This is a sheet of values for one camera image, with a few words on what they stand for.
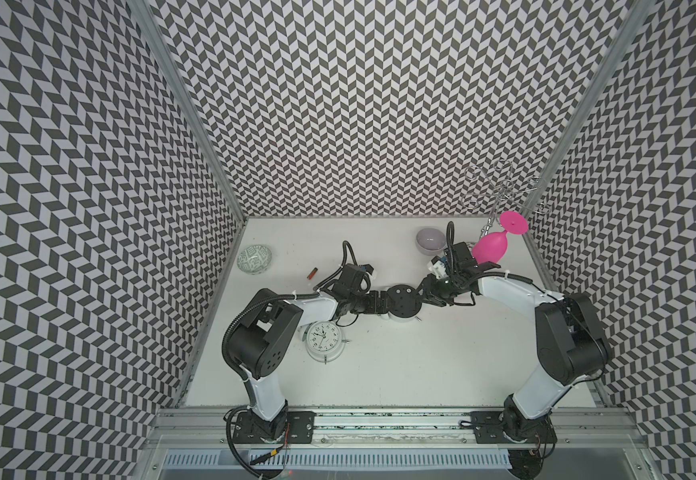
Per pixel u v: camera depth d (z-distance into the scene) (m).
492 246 0.82
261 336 0.48
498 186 0.79
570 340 0.47
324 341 0.82
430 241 1.05
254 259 1.03
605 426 0.76
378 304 0.83
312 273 1.00
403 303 0.89
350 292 0.76
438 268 0.85
